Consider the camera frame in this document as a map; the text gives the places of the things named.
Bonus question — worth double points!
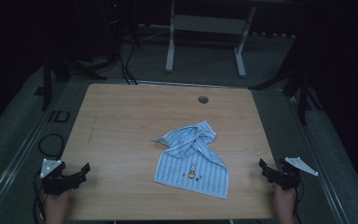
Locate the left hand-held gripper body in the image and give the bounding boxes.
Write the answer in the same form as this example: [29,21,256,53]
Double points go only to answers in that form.
[39,158,79,197]

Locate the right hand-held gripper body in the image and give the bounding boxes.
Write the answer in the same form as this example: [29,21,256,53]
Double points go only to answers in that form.
[272,156,320,191]

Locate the blue striped towel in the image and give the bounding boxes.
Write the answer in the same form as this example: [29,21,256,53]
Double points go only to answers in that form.
[153,119,230,200]

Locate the person's right hand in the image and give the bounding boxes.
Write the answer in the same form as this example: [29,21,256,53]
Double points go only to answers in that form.
[272,182,297,224]

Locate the person's left hand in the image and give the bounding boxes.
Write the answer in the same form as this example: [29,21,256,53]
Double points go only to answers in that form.
[44,189,72,224]

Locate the black metal stand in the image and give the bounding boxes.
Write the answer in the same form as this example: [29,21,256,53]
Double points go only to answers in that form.
[249,59,324,127]
[34,54,108,112]

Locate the dark equipment rack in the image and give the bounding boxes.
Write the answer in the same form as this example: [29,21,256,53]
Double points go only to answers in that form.
[103,0,139,49]

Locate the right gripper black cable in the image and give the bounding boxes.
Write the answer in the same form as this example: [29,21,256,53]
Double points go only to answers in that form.
[293,181,305,224]

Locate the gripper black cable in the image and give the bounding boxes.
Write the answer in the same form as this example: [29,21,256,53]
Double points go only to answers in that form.
[32,178,48,224]
[293,181,305,224]

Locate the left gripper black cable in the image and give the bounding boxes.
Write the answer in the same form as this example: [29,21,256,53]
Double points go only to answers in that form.
[32,178,48,224]

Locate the metal floor rail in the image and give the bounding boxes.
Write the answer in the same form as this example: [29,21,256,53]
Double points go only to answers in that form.
[0,92,68,218]
[283,91,352,224]

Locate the black floor cables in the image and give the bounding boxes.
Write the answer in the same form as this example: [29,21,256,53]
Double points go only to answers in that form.
[117,38,139,86]

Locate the white metal desk frame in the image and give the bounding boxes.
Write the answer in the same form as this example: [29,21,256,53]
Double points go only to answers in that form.
[165,0,257,78]

